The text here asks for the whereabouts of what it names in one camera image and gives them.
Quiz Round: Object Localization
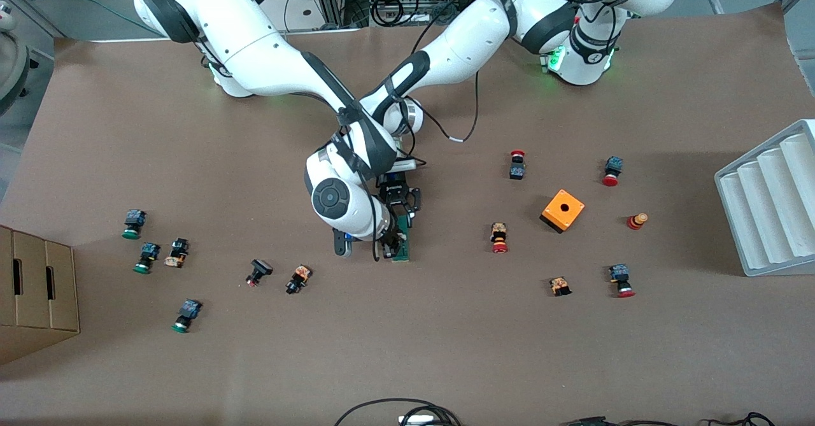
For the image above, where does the brown cardboard box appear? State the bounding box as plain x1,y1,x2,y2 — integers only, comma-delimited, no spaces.
0,225,81,366

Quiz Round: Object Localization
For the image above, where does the black looped cable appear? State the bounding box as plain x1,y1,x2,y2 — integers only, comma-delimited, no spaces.
333,398,462,426

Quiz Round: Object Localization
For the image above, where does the black button orange block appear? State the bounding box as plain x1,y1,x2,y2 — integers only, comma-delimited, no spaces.
164,238,190,269
285,264,313,295

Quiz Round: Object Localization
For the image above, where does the grey round stool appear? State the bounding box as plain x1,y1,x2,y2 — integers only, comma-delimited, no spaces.
0,3,32,118

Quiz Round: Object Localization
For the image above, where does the white ridged plastic tray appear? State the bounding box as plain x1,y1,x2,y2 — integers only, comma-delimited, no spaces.
714,119,815,278

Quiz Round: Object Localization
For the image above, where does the green cable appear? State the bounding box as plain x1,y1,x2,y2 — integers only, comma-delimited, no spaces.
31,0,160,35

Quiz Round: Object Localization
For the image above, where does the green button blue block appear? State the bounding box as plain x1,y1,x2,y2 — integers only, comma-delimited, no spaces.
122,209,147,240
133,242,161,274
171,299,203,334

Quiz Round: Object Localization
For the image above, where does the orange button enclosure box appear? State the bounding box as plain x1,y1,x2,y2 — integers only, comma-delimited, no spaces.
540,188,585,234

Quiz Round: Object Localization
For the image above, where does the white board with hole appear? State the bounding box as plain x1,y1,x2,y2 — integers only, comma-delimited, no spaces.
267,0,364,34

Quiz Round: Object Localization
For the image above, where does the black cable bundle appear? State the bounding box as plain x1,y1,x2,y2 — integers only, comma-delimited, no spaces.
560,411,776,426

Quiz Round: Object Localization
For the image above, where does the black button red ring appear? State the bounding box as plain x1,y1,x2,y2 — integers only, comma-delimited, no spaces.
245,259,274,287

